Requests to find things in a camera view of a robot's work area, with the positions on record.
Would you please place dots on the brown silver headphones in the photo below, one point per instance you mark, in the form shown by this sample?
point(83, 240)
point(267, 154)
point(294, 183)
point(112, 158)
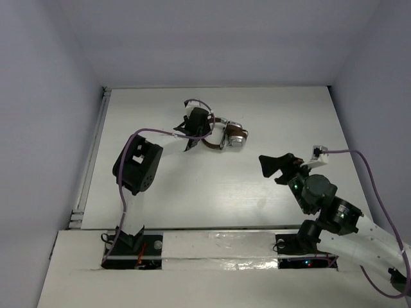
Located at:
point(234, 135)

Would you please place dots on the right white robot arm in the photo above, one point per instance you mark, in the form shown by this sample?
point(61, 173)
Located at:
point(341, 228)

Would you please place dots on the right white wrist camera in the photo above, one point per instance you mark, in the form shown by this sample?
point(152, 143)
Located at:
point(319, 157)

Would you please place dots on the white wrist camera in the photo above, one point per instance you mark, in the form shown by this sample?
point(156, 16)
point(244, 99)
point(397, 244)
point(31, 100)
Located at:
point(191, 104)
point(319, 157)

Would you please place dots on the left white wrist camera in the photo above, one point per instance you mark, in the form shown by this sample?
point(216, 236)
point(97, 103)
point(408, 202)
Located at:
point(191, 104)

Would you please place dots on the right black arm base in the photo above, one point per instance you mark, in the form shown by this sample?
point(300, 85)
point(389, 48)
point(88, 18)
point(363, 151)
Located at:
point(299, 250)

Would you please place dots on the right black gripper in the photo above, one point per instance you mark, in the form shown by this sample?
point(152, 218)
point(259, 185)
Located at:
point(291, 164)

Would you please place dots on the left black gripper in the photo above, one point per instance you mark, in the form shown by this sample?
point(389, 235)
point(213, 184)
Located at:
point(199, 122)

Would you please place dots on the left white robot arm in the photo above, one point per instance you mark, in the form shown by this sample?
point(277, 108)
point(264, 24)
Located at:
point(138, 162)

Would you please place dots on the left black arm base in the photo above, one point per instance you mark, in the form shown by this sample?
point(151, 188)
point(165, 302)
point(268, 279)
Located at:
point(142, 251)

